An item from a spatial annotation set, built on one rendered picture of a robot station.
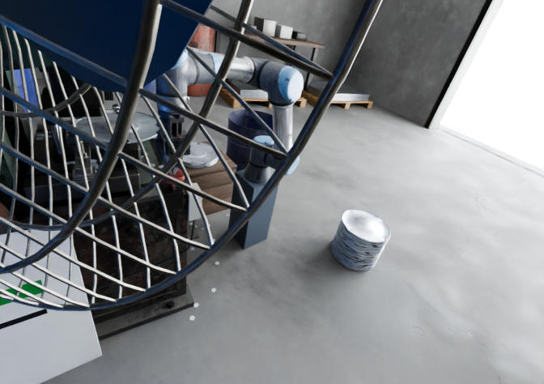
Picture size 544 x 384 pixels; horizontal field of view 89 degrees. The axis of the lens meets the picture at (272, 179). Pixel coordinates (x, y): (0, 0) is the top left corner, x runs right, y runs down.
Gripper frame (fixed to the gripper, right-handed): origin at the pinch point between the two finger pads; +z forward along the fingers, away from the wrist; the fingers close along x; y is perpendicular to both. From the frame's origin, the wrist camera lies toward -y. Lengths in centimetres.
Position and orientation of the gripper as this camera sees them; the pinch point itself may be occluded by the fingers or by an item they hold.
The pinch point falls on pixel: (172, 169)
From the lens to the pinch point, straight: 91.2
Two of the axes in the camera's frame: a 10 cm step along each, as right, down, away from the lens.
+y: 4.9, 5.4, -6.9
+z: -1.7, 8.3, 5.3
